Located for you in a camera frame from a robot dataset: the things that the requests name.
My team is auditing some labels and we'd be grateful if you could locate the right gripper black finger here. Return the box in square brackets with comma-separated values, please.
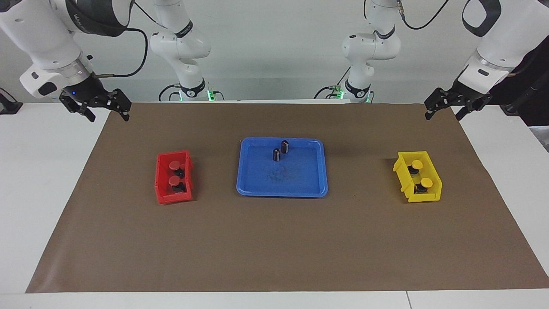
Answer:
[60, 94, 96, 123]
[92, 88, 132, 122]

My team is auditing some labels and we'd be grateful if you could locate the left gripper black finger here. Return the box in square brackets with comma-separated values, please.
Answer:
[424, 87, 456, 121]
[455, 94, 494, 121]

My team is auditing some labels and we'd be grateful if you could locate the blue plastic tray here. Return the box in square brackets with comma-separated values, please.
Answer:
[236, 136, 329, 198]

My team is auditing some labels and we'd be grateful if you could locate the black equipment stand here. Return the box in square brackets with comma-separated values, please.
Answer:
[493, 36, 549, 127]

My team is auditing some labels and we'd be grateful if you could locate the grey metal object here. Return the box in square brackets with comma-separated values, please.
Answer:
[528, 126, 549, 153]

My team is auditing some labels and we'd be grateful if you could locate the yellow plastic bin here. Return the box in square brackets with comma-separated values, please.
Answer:
[392, 151, 443, 203]

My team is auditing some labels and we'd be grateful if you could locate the red plastic bin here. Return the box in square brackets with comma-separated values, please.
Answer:
[154, 150, 194, 205]

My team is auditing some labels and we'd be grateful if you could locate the brown table mat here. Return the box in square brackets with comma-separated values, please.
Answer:
[26, 101, 549, 294]

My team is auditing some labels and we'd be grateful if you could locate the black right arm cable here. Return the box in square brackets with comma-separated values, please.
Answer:
[69, 0, 151, 79]

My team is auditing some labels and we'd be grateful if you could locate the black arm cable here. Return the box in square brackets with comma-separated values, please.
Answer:
[397, 0, 451, 30]
[69, 0, 151, 79]

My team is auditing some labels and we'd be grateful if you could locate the black right base cable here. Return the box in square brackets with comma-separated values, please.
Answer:
[158, 84, 181, 102]

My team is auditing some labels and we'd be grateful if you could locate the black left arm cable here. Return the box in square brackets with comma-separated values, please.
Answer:
[397, 0, 451, 30]

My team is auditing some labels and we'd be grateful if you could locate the black clamp mount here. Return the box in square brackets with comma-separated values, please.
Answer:
[0, 87, 23, 115]

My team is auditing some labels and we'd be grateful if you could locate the black left base cable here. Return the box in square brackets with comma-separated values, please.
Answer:
[313, 67, 351, 100]

